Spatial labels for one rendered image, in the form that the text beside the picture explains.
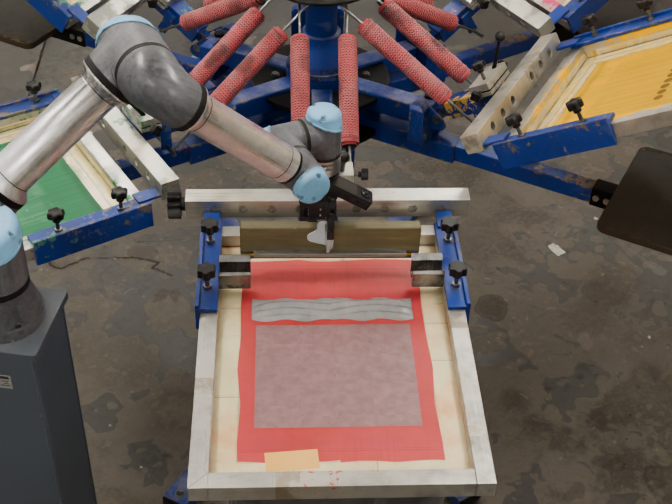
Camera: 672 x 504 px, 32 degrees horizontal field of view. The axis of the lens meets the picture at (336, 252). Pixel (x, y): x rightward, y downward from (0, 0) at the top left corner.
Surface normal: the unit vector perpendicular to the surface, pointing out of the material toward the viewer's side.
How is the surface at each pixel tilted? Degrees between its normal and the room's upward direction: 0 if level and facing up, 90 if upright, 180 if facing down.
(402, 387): 0
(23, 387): 90
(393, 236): 90
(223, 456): 0
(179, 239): 0
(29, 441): 90
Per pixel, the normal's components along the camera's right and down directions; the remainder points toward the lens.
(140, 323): 0.02, -0.77
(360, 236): 0.04, 0.64
